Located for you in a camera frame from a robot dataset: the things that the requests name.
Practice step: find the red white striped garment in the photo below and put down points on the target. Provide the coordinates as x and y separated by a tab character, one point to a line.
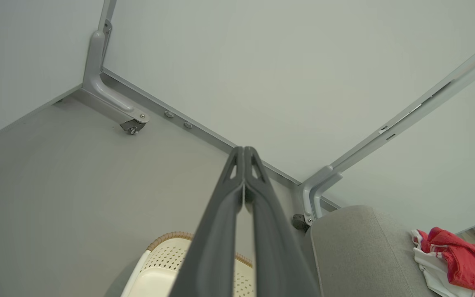
464	260

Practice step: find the grey frame leg with caster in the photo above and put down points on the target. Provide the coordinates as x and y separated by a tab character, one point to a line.
97	74

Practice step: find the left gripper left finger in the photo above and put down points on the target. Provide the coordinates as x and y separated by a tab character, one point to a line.
215	239

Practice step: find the white perforated laundry basket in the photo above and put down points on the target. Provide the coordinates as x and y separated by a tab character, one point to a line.
163	268

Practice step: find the grey fabric sofa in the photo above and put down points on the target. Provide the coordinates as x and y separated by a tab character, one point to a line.
357	251

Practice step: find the grey frame post with caster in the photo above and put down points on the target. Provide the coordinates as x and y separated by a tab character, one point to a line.
406	115

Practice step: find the round grey bolt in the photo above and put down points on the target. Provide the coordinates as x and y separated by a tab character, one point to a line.
188	124
169	114

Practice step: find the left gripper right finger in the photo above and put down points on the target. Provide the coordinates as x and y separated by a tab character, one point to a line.
274	247

